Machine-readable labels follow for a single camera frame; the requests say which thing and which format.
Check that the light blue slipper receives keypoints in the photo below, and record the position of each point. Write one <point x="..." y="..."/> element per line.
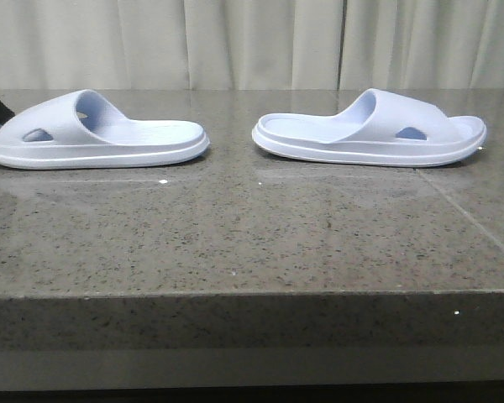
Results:
<point x="84" y="130"/>
<point x="378" y="128"/>

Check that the beige curtain backdrop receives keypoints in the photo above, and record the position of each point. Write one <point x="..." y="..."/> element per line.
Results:
<point x="253" y="45"/>

